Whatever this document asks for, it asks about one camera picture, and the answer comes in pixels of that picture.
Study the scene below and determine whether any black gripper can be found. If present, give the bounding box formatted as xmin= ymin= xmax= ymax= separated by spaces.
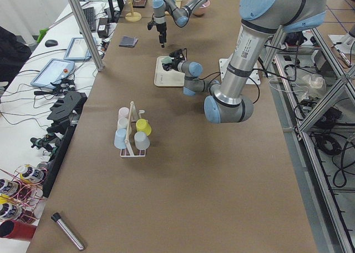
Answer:
xmin=163 ymin=52 xmax=181 ymax=71

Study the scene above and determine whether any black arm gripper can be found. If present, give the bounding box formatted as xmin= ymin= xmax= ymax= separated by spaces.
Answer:
xmin=147 ymin=21 xmax=167 ymax=44

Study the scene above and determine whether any green plastic cup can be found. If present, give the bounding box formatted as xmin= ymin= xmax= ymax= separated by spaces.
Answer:
xmin=161 ymin=56 xmax=173 ymax=65

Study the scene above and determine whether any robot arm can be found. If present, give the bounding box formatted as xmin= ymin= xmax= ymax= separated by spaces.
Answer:
xmin=162 ymin=0 xmax=326 ymax=124
xmin=147 ymin=0 xmax=209 ymax=48

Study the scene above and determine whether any white rabbit tray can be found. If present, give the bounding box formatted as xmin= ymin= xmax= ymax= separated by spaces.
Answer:
xmin=154 ymin=56 xmax=184 ymax=87

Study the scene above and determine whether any yellow plastic cup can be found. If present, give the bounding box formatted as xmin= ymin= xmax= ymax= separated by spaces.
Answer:
xmin=136 ymin=118 xmax=152 ymax=136

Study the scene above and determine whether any pink plastic cup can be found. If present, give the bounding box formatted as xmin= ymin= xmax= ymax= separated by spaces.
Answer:
xmin=118 ymin=107 xmax=129 ymax=120

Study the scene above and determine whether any cream plastic cup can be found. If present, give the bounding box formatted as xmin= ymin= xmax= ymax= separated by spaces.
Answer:
xmin=117 ymin=117 xmax=129 ymax=130

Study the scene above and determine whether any grey plastic cup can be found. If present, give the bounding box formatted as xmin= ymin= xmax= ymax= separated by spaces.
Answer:
xmin=134 ymin=131 xmax=150 ymax=150

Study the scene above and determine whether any blue plastic cup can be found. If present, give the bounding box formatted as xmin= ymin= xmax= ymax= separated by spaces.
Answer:
xmin=114 ymin=128 xmax=126 ymax=149

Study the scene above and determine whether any wooden mug tree stand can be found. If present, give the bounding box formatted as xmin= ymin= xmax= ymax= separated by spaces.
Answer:
xmin=125 ymin=0 xmax=141 ymax=22

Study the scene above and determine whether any folded grey cloth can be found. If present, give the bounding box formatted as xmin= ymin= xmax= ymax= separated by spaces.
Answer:
xmin=119 ymin=36 xmax=138 ymax=48

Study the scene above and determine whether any black framed box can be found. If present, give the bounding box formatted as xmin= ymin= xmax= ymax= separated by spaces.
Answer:
xmin=133 ymin=0 xmax=147 ymax=8

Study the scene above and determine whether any pink bowl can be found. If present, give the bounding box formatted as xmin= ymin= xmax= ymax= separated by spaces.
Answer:
xmin=190 ymin=0 xmax=210 ymax=17

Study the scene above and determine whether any black keyboard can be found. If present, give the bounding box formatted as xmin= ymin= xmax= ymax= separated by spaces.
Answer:
xmin=83 ymin=7 xmax=96 ymax=32

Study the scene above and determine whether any black computer mouse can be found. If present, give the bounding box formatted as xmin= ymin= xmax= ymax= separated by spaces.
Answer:
xmin=44 ymin=39 xmax=58 ymax=47

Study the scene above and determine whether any blue teach pendant tablet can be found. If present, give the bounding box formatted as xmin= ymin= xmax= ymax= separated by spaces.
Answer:
xmin=30 ymin=58 xmax=75 ymax=89

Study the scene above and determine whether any metal cylinder with black cap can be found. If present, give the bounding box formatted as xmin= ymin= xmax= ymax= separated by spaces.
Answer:
xmin=51 ymin=212 xmax=85 ymax=251

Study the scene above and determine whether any red tube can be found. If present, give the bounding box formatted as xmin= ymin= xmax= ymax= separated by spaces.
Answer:
xmin=1 ymin=220 xmax=37 ymax=241

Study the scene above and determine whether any white wire cup rack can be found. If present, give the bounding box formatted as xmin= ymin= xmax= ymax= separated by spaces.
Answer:
xmin=120 ymin=100 xmax=146 ymax=158

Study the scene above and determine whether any aluminium frame post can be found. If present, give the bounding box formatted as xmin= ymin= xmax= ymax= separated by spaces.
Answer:
xmin=68 ymin=0 xmax=104 ymax=72

